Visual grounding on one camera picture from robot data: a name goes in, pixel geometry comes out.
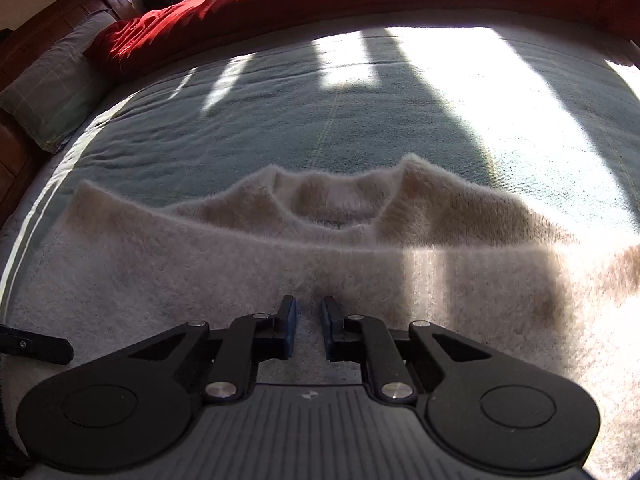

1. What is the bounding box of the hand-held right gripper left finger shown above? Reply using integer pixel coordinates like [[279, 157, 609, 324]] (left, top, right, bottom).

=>
[[128, 295, 299, 403]]

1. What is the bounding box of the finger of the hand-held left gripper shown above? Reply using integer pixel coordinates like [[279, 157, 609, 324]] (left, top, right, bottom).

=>
[[0, 324, 75, 366]]

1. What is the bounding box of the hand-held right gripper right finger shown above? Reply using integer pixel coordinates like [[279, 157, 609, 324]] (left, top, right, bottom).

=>
[[320, 295, 493, 405]]

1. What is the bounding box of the white fluffy sweater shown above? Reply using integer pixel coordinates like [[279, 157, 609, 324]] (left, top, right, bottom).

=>
[[0, 152, 640, 480]]

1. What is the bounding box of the green plaid pillow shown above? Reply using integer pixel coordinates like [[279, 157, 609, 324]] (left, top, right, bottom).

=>
[[0, 11, 118, 155]]

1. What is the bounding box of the wooden headboard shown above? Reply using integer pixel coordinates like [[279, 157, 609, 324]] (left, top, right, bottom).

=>
[[0, 0, 131, 226]]

